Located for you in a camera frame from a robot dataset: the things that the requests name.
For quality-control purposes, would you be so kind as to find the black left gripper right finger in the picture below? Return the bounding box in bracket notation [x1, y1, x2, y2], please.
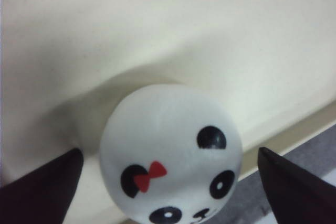
[257, 147, 335, 223]

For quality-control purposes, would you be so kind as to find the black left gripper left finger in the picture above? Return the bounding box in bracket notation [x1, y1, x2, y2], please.
[1, 148, 83, 223]

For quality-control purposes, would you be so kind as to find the beige rectangular plastic tray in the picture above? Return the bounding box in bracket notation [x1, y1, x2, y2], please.
[1, 0, 335, 223]

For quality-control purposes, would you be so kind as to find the panda bun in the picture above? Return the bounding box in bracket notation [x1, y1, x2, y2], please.
[99, 84, 243, 223]

